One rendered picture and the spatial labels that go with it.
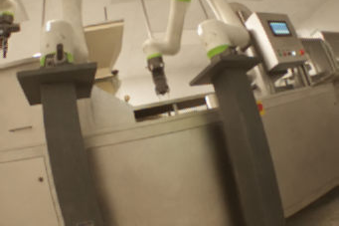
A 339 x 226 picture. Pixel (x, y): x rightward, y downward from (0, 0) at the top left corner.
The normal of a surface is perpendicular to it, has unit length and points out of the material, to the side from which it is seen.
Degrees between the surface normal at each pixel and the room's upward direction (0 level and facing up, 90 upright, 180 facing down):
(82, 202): 90
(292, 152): 90
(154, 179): 90
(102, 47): 114
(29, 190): 90
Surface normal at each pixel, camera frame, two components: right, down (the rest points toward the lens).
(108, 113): 0.22, -0.30
